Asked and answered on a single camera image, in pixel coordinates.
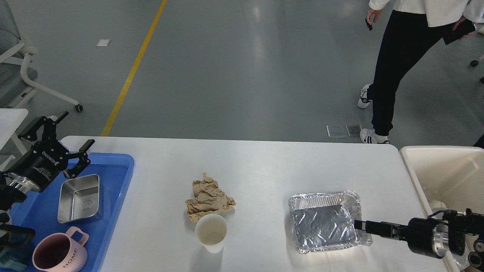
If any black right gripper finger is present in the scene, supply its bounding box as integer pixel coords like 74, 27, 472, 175
354, 220, 407, 230
365, 226, 406, 240

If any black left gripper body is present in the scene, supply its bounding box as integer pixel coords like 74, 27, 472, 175
8, 141, 69, 193

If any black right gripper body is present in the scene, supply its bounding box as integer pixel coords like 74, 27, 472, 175
405, 218, 447, 259

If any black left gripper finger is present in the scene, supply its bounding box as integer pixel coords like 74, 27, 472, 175
63, 139, 95, 179
18, 111, 69, 150

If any stainless steel rectangular container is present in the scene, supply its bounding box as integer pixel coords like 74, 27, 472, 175
57, 174, 103, 224

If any aluminium foil tray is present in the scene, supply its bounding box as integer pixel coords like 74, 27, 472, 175
288, 190, 373, 254

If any pink HOME mug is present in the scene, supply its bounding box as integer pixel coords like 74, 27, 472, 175
32, 227, 89, 272

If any white paper cup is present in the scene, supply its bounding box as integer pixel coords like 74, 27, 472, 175
195, 213, 228, 253

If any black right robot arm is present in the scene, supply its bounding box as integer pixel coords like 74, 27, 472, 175
353, 208, 484, 272

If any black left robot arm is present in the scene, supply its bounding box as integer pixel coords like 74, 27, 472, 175
0, 111, 95, 248

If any white side table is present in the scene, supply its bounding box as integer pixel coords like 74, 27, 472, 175
0, 108, 29, 156

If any beige plastic bin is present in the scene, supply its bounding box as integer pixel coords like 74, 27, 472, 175
400, 146, 484, 270

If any teal yellow cup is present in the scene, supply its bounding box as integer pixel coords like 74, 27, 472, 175
0, 242, 35, 272

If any clear floor plate right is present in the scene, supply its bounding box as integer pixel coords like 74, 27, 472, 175
345, 125, 362, 138

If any clear floor plate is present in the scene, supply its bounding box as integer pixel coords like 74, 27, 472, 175
326, 125, 346, 138
345, 125, 362, 138

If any clear floor plate left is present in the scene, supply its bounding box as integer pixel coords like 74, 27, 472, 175
326, 125, 346, 138

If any crumpled brown paper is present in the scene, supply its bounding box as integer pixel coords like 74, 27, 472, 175
185, 173, 236, 223

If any white wheeled stand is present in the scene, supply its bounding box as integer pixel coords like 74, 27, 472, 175
470, 54, 484, 67

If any person with white sneakers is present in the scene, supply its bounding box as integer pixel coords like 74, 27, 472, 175
357, 0, 484, 144

